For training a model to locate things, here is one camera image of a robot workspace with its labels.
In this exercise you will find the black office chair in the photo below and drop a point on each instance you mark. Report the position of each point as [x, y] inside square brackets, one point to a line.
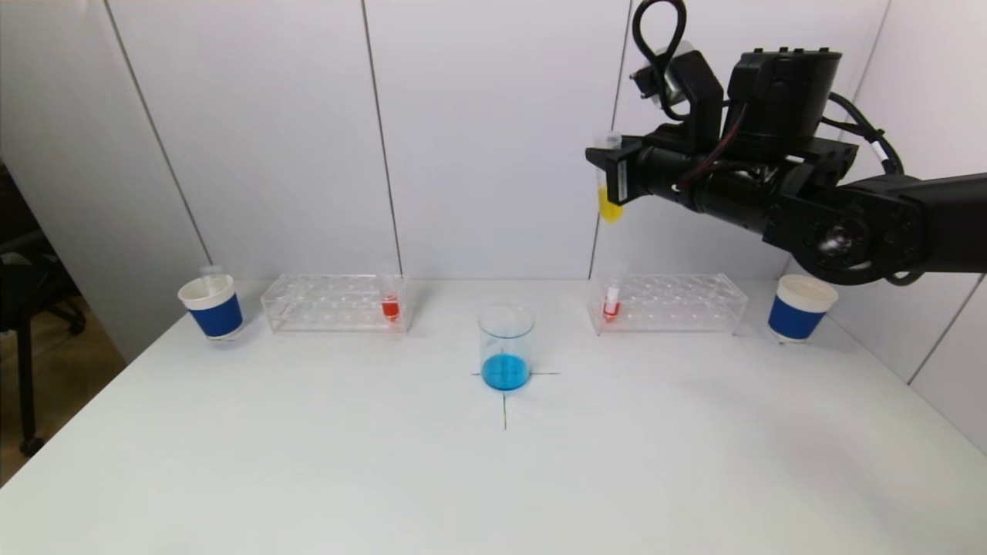
[23, 293]

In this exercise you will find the red liquid test tube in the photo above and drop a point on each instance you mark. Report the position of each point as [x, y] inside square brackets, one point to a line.
[390, 308]

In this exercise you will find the blue liquid test tube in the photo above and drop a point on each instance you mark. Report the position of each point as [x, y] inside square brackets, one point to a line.
[210, 271]

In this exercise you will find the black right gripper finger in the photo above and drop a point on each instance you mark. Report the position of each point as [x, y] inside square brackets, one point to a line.
[600, 156]

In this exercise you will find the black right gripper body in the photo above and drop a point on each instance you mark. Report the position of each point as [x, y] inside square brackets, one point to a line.
[621, 176]

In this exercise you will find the clear acrylic test tube rack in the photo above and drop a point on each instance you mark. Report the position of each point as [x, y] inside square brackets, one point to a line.
[671, 304]
[331, 304]

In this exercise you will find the silver and black right arm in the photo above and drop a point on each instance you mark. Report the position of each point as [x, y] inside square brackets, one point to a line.
[848, 223]

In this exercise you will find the red liquid tube white label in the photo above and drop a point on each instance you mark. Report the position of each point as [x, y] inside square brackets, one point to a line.
[611, 308]

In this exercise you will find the yellow liquid test tube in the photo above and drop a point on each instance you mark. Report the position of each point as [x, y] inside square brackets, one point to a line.
[609, 204]

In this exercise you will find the clear glass beaker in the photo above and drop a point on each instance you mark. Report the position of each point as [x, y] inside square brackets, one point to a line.
[506, 362]

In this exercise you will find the white paper cup blue sleeve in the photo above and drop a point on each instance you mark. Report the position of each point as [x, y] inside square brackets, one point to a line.
[794, 317]
[217, 316]

